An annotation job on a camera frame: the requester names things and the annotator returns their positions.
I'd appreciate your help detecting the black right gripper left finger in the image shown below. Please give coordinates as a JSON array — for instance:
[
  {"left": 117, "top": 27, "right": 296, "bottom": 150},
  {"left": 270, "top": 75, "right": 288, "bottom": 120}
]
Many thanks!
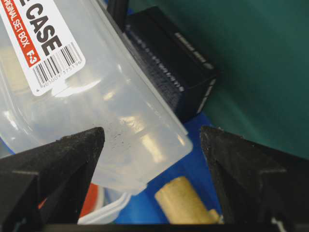
[{"left": 0, "top": 127, "right": 105, "bottom": 232}]

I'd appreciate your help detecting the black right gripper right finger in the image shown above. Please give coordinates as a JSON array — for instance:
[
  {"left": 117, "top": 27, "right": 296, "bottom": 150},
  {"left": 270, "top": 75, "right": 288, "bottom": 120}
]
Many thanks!
[{"left": 200, "top": 126, "right": 309, "bottom": 232}]

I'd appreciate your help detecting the translucent plastic tool box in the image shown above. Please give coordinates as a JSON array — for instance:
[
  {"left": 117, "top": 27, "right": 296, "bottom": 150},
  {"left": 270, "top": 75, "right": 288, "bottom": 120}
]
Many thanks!
[{"left": 0, "top": 0, "right": 193, "bottom": 224}]

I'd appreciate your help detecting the black cardboard box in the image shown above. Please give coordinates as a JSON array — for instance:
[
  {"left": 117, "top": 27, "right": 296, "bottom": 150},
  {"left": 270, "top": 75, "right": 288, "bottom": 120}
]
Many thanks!
[{"left": 126, "top": 6, "right": 219, "bottom": 123}]

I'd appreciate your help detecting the red round item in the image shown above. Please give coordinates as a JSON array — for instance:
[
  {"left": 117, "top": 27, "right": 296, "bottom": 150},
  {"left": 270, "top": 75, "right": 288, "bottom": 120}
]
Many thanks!
[{"left": 79, "top": 183, "right": 98, "bottom": 218}]

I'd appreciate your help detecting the tan cylindrical piece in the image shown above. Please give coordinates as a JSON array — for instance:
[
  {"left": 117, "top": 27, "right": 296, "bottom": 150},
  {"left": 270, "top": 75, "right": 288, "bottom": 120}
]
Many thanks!
[{"left": 154, "top": 176, "right": 221, "bottom": 224}]

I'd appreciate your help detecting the white FREE CASE label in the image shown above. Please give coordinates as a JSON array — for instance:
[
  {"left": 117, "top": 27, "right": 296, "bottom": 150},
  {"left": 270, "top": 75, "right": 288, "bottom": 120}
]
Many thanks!
[{"left": 0, "top": 0, "right": 86, "bottom": 96}]

